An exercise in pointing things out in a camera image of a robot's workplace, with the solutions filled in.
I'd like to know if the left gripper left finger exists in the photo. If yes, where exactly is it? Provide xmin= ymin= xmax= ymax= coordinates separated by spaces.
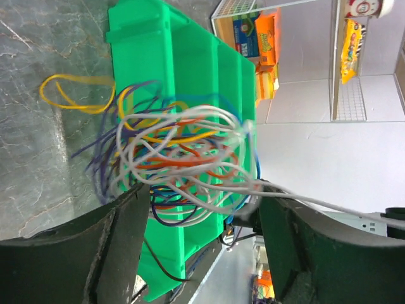
xmin=1 ymin=184 xmax=150 ymax=303

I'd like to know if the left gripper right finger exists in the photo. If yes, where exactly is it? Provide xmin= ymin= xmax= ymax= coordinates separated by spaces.
xmin=259 ymin=186 xmax=404 ymax=303

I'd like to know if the yellow cable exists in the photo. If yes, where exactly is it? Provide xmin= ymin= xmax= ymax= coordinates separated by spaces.
xmin=39 ymin=74 xmax=219 ymax=148

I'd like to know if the white cable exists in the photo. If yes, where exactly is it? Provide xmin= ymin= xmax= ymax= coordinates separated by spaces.
xmin=115 ymin=106 xmax=405 ymax=227

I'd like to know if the orange cable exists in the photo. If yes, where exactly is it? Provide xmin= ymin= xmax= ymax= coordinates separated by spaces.
xmin=132 ymin=104 xmax=238 ymax=212

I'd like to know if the orange yellow sponge pack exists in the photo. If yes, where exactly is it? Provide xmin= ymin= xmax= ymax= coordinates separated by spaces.
xmin=255 ymin=64 xmax=280 ymax=108

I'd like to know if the green six-compartment bin tray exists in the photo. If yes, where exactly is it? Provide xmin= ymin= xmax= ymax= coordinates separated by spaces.
xmin=98 ymin=1 xmax=256 ymax=302

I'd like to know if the yellow candy bag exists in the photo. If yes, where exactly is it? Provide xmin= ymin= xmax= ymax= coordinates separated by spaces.
xmin=340 ymin=19 xmax=366 ymax=84

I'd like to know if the blue product box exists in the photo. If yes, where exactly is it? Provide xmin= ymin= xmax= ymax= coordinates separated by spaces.
xmin=232 ymin=12 xmax=259 ymax=58

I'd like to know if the orange snack box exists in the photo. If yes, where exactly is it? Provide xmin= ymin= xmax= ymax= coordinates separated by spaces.
xmin=255 ymin=8 xmax=282 ymax=72

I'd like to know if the white paper cup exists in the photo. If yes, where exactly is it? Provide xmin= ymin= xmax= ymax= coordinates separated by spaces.
xmin=344 ymin=0 xmax=394 ymax=18

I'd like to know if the white wire shelf rack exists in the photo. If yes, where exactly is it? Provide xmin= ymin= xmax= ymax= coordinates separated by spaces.
xmin=210 ymin=0 xmax=405 ymax=123

